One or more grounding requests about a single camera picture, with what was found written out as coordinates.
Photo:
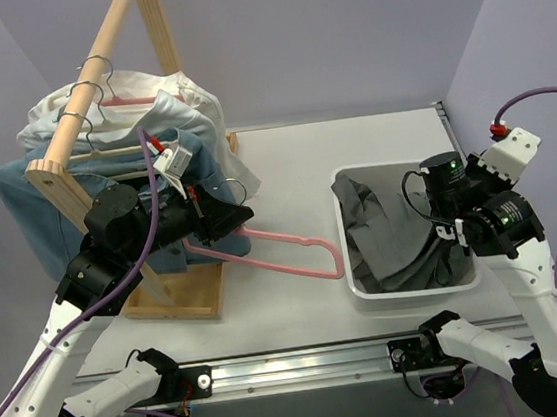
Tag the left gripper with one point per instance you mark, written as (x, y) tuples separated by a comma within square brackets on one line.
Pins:
[(201, 217)]

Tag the pink hanger front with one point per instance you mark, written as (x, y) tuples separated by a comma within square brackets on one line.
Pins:
[(332, 269)]

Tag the pink hanger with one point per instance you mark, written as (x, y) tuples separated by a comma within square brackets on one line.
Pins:
[(134, 88), (332, 269)]

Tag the blue denim garment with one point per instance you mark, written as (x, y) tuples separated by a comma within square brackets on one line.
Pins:
[(55, 240)]

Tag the cream hanger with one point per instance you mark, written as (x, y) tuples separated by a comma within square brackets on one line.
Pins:
[(116, 150)]

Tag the grey pleated skirt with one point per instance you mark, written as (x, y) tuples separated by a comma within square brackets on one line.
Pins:
[(391, 245)]

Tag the light white shirt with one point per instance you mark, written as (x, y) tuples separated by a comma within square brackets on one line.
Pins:
[(166, 112)]

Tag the wire hanger white shirt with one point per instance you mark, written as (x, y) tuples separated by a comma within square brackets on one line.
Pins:
[(113, 119)]

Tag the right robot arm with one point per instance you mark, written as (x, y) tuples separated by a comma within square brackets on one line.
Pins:
[(474, 206)]

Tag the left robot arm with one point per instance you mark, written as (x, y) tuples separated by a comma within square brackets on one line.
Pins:
[(121, 234)]

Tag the pink hanger rear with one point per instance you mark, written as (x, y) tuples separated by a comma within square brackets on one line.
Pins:
[(134, 88)]

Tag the wooden clothes rack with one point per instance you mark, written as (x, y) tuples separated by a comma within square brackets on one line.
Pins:
[(54, 120)]

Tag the cream white garment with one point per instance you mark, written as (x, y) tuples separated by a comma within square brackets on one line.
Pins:
[(208, 104)]

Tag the white plastic basket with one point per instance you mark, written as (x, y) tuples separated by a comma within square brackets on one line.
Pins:
[(381, 177)]

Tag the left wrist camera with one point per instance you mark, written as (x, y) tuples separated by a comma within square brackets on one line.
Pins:
[(171, 160)]

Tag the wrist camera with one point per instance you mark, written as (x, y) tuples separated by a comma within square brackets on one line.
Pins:
[(171, 160), (510, 147)]

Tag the aluminium front rail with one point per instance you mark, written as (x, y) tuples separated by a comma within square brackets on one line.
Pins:
[(301, 369)]

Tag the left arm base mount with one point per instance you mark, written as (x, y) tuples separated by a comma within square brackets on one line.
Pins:
[(177, 397)]

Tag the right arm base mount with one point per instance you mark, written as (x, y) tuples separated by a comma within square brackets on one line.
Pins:
[(413, 354)]

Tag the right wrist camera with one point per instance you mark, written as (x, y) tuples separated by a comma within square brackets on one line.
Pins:
[(510, 147)]

